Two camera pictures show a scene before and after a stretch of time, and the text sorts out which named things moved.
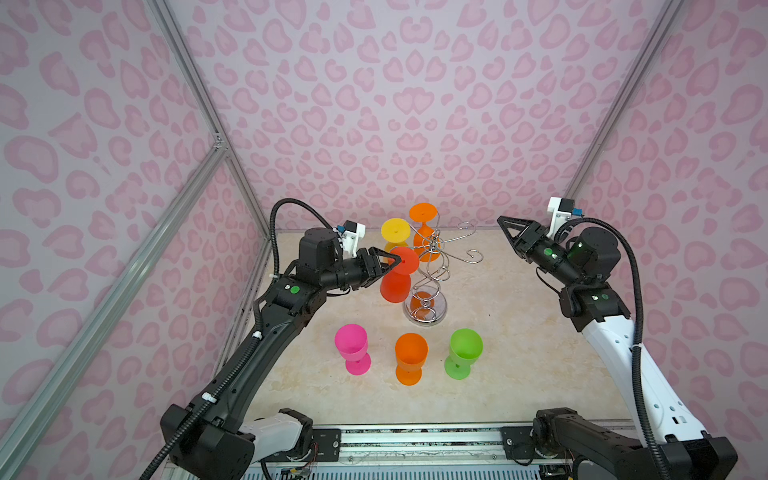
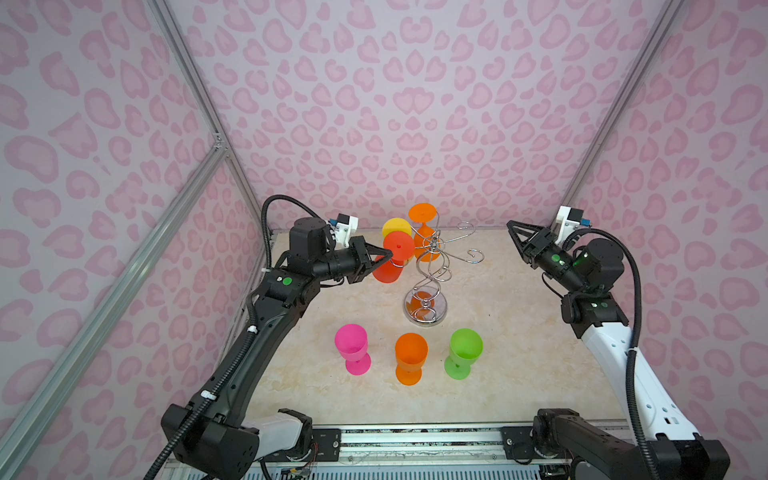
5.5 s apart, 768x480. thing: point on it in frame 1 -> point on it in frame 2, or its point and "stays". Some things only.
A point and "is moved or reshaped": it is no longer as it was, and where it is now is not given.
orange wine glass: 426,241 stays
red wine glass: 395,286 is moved or reshaped
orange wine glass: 411,351 stays
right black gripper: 526,247 stays
